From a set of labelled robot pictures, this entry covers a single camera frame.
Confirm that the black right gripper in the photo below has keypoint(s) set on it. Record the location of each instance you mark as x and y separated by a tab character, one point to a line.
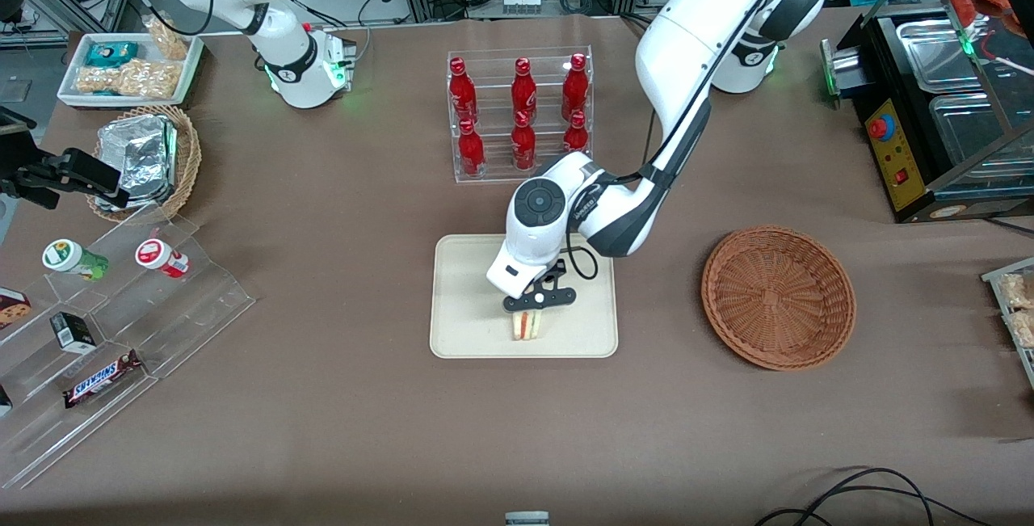
18	156

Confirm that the triangle sandwich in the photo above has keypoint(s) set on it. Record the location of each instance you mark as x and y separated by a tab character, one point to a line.
525	328

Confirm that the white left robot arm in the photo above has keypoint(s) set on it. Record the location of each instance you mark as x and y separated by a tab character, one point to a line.
695	33

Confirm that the cream plastic tray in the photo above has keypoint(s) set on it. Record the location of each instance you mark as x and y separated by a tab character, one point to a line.
468	308

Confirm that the white rectangular snack tray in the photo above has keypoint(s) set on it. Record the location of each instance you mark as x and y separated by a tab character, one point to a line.
73	90

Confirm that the light wicker basket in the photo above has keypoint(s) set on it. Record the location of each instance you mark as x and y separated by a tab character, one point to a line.
190	154

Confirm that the brown wicker basket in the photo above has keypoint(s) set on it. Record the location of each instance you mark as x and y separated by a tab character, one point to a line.
775	300

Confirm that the clear tray with crackers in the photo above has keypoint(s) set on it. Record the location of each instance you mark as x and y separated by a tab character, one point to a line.
1018	300

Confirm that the green-lidded yogurt cup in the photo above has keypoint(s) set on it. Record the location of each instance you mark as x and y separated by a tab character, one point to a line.
69	258

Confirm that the aluminium foil container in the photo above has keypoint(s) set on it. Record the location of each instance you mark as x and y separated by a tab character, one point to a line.
141	158

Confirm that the large peanut snack bag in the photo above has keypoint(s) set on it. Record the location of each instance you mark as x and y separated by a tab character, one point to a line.
129	79

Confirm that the red-lidded yogurt cup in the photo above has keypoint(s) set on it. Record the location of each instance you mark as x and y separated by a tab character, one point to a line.
161	258

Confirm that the brown cookie box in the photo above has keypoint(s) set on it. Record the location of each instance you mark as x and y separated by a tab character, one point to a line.
12	309

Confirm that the teal snack packet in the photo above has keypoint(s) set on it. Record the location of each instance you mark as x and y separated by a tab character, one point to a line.
111	52

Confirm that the red cola bottle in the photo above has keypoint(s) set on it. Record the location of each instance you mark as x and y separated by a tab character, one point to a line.
471	154
575	136
523	146
523	94
574	90
462	94

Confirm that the small black carton box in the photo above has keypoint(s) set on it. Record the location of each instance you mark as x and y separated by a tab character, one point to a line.
74	334

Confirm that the clear acrylic stepped display stand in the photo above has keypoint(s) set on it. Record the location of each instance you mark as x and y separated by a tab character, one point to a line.
186	308

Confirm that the small peanut snack bag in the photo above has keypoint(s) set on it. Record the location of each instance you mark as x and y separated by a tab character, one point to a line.
168	38

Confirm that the clear acrylic bottle rack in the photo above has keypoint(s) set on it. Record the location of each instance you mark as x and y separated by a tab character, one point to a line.
494	106

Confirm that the Snickers chocolate bar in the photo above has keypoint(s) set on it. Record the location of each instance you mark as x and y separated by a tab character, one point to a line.
101	379

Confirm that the small grey device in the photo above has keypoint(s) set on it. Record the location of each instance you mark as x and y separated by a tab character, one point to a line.
527	519

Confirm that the white power strip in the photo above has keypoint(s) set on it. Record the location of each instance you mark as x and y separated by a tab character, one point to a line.
521	2

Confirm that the silver metal cylinder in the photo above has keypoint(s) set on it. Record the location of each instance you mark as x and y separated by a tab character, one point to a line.
840	67

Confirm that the red emergency stop button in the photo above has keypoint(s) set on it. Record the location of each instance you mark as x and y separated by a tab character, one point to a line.
879	127

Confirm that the black food warmer cabinet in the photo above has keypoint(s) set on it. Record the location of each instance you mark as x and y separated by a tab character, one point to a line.
913	154

